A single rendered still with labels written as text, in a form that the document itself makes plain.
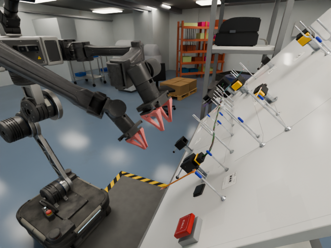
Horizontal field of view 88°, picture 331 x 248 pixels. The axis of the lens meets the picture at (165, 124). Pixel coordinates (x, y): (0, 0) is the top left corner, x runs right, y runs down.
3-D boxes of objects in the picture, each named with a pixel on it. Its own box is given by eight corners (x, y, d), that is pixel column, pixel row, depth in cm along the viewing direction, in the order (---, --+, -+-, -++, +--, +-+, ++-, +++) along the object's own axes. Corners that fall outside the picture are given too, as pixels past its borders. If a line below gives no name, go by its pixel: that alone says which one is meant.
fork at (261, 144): (266, 144, 46) (227, 108, 45) (260, 148, 47) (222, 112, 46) (265, 141, 47) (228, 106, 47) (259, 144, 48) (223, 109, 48)
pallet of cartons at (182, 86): (183, 101, 458) (184, 86, 441) (157, 97, 492) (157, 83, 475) (197, 91, 546) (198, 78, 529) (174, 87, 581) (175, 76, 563)
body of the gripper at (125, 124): (144, 122, 68) (131, 108, 66) (128, 137, 60) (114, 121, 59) (136, 128, 72) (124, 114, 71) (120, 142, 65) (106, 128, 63)
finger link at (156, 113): (178, 120, 55) (164, 94, 52) (167, 133, 50) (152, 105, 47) (162, 124, 59) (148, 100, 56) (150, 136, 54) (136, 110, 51)
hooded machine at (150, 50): (151, 76, 766) (149, 44, 708) (162, 77, 742) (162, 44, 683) (142, 78, 712) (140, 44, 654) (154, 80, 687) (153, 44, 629)
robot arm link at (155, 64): (112, 89, 54) (106, 60, 50) (131, 78, 63) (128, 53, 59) (147, 92, 50) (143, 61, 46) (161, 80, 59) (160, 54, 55)
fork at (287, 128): (292, 129, 42) (250, 88, 41) (285, 133, 43) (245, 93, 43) (290, 125, 43) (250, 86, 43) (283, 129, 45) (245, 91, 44)
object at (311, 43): (324, 38, 69) (309, 22, 68) (325, 46, 62) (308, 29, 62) (312, 47, 72) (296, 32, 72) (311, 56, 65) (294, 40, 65)
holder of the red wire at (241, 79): (255, 83, 100) (242, 70, 100) (252, 92, 91) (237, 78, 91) (248, 88, 104) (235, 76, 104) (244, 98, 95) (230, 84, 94)
